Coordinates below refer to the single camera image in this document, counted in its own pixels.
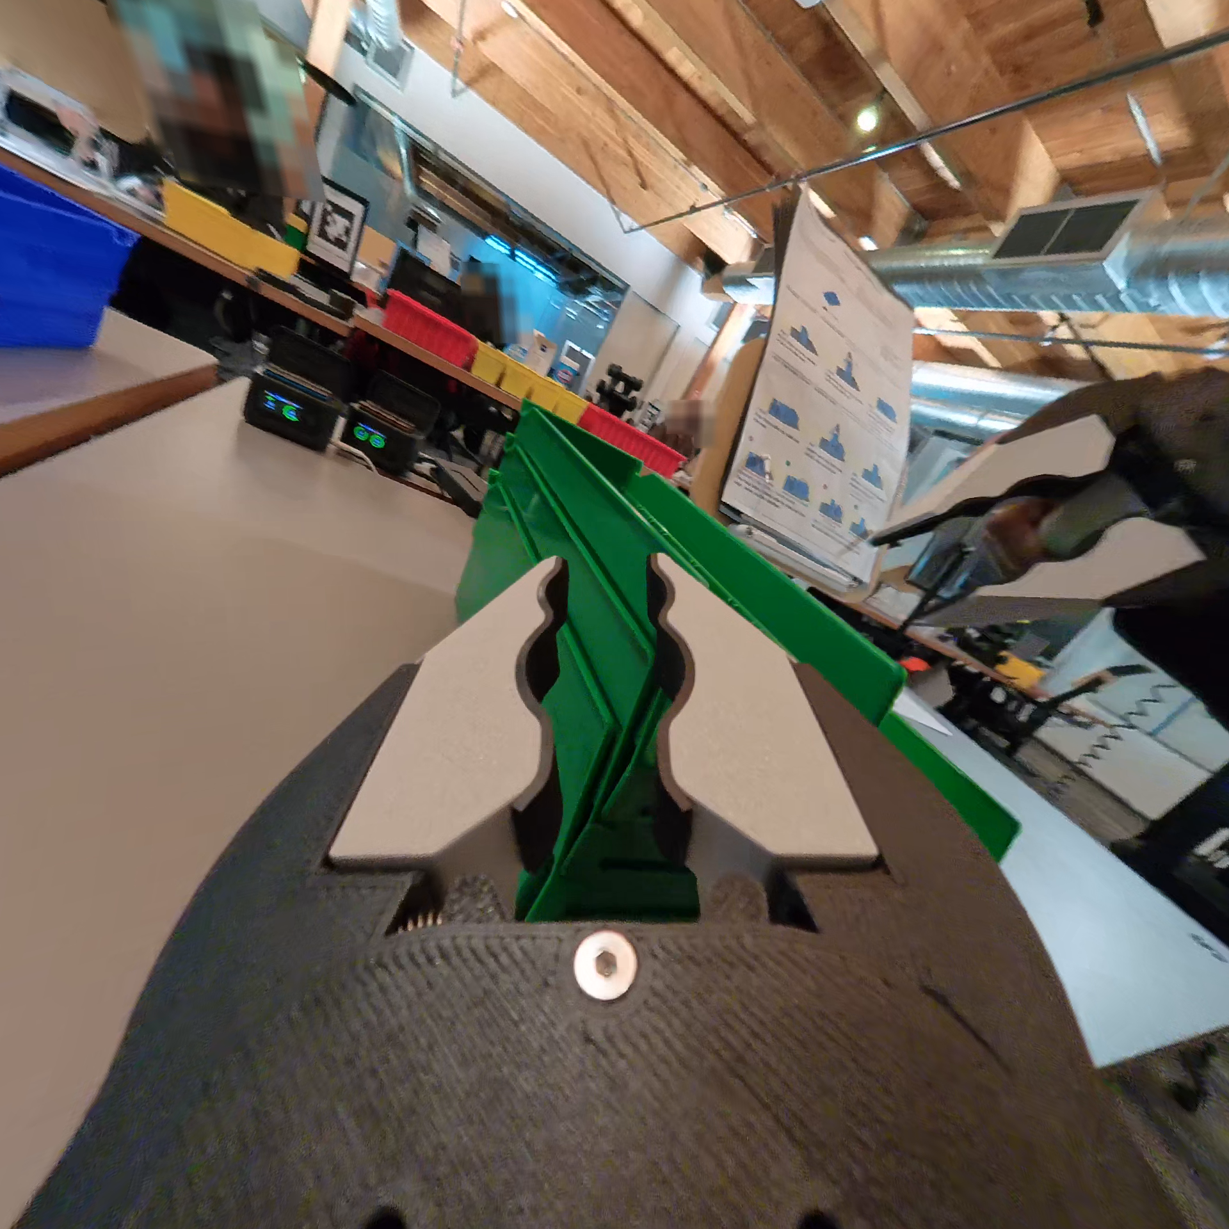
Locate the monitor on black pole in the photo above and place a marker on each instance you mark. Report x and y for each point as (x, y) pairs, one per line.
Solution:
(943, 574)

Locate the blue plastic bin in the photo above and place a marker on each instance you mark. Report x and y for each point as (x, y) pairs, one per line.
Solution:
(47, 259)

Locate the white blue paper sheet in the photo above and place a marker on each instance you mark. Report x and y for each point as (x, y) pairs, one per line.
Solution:
(915, 715)

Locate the yellow plastic bin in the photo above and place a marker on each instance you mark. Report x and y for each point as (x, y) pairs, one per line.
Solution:
(229, 233)

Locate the printed instruction sheet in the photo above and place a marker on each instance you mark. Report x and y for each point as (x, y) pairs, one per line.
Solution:
(828, 383)

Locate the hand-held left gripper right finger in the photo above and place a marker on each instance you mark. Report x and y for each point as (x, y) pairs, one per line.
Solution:
(770, 757)

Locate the black charging case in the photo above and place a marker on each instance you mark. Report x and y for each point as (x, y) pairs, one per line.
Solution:
(288, 411)
(385, 442)

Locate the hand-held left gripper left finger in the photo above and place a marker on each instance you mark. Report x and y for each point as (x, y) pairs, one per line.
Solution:
(435, 757)

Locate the black flat devices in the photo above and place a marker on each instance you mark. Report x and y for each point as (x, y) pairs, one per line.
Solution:
(310, 295)

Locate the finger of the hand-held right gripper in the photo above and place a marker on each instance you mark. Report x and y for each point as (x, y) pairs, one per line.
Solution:
(1020, 470)
(1124, 563)

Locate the small yellow bin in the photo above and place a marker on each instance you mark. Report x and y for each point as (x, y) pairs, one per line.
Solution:
(491, 362)
(574, 406)
(518, 380)
(546, 394)

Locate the red plastic bin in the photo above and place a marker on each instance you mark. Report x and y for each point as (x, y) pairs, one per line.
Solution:
(427, 331)
(629, 442)

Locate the black white marker sign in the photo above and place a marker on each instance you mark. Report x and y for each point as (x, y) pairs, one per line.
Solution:
(336, 225)

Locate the grey desk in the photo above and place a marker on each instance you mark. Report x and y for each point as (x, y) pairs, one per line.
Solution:
(78, 383)
(191, 621)

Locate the black dumbbell set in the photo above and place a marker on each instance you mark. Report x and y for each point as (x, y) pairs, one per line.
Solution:
(621, 383)

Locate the silver ventilation duct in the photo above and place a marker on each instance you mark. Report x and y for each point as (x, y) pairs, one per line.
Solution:
(982, 397)
(1174, 268)

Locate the white document stand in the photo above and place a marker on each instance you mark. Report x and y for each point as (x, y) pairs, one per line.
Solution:
(798, 563)

